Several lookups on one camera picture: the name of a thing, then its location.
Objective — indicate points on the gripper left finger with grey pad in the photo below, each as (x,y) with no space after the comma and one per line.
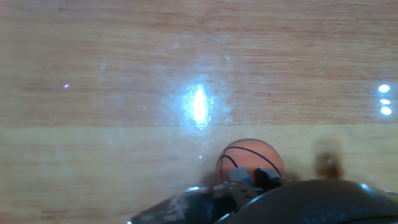
(239,175)

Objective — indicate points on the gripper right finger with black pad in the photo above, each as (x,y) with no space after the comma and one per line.
(267,179)

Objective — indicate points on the small orange basketball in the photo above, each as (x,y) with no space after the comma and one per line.
(248,155)

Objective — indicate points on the large varnished wooden board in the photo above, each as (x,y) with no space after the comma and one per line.
(93,109)

